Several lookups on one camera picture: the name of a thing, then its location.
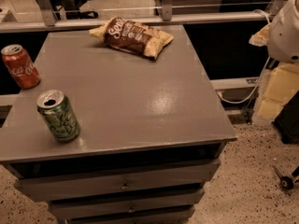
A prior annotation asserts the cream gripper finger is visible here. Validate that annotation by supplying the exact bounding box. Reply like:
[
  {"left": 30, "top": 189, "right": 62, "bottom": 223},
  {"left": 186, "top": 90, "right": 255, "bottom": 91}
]
[{"left": 249, "top": 24, "right": 270, "bottom": 47}]

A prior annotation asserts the brown chip bag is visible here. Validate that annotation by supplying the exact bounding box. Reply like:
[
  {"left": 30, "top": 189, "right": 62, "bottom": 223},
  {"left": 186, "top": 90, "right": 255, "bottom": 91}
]
[{"left": 89, "top": 17, "right": 174, "bottom": 59}]

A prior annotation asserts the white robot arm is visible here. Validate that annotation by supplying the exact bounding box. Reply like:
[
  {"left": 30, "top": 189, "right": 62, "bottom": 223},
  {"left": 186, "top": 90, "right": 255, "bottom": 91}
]
[{"left": 249, "top": 0, "right": 299, "bottom": 64}]

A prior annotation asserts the green soda can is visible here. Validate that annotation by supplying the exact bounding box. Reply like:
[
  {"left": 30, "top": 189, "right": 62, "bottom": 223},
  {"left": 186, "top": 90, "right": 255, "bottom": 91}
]
[{"left": 36, "top": 90, "right": 80, "bottom": 142}]

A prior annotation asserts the red coke can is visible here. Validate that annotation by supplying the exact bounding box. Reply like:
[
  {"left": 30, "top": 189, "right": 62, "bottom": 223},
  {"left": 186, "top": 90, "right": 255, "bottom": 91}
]
[{"left": 1, "top": 44, "right": 41, "bottom": 89}]

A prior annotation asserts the yellow foam block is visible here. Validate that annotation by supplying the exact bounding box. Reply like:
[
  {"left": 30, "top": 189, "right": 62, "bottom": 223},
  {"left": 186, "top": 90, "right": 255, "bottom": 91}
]
[{"left": 257, "top": 63, "right": 299, "bottom": 120}]

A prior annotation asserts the grey drawer cabinet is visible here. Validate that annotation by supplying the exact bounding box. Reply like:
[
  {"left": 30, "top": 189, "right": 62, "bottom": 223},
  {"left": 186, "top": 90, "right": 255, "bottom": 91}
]
[{"left": 0, "top": 24, "right": 238, "bottom": 224}]

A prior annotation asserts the black caster wheel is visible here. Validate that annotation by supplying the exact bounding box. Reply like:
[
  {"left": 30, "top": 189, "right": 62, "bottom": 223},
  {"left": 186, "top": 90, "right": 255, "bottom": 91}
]
[{"left": 274, "top": 166, "right": 299, "bottom": 189}]

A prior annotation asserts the bottom drawer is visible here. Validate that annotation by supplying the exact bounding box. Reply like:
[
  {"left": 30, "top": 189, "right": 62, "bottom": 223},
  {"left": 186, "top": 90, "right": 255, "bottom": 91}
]
[{"left": 70, "top": 205, "right": 194, "bottom": 224}]

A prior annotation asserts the drawer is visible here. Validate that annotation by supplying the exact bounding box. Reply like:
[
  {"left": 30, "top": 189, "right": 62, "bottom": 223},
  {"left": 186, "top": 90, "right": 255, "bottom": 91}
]
[
  {"left": 15, "top": 159, "right": 220, "bottom": 202},
  {"left": 70, "top": 205, "right": 194, "bottom": 224},
  {"left": 50, "top": 189, "right": 204, "bottom": 219}
]

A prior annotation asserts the top drawer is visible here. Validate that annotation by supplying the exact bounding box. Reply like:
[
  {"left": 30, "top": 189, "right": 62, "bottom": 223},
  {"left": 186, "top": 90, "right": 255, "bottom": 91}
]
[{"left": 15, "top": 159, "right": 220, "bottom": 202}]

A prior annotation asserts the middle drawer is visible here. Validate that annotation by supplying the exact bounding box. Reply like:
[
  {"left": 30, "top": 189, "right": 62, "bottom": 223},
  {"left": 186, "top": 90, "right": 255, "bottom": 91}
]
[{"left": 50, "top": 189, "right": 204, "bottom": 219}]

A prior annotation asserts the metal window rail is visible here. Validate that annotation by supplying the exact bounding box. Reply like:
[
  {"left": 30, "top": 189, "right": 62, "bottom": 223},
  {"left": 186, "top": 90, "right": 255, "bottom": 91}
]
[{"left": 0, "top": 9, "right": 274, "bottom": 34}]

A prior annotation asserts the white cable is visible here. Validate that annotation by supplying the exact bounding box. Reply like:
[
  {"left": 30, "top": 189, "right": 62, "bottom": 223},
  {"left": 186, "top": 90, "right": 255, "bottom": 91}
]
[{"left": 217, "top": 8, "right": 273, "bottom": 105}]

